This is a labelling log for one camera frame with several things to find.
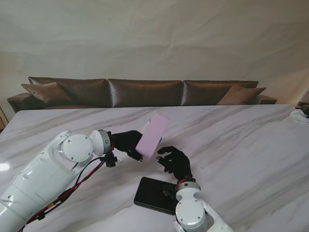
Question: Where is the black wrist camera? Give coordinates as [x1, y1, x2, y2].
[104, 154, 118, 168]
[161, 188, 175, 201]

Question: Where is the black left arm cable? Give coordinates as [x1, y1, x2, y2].
[71, 156, 108, 194]

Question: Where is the brown throw cushion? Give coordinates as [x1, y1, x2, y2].
[21, 82, 73, 103]
[217, 85, 267, 105]

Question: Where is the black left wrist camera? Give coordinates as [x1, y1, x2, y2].
[104, 154, 118, 168]

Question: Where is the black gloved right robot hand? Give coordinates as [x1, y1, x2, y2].
[156, 146, 194, 182]

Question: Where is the wooden furniture edge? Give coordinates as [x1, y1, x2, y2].
[0, 105, 7, 132]

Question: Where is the black tissue box base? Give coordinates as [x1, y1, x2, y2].
[133, 176, 179, 216]

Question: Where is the brown leather sofa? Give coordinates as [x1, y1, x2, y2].
[7, 76, 278, 114]

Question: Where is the pink tissue box cover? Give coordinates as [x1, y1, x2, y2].
[135, 113, 169, 162]

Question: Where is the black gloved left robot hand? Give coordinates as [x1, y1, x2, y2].
[111, 130, 144, 162]

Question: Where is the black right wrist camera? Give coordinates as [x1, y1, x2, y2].
[161, 188, 175, 201]

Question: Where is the white crumpled cloth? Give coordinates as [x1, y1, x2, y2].
[289, 109, 309, 124]

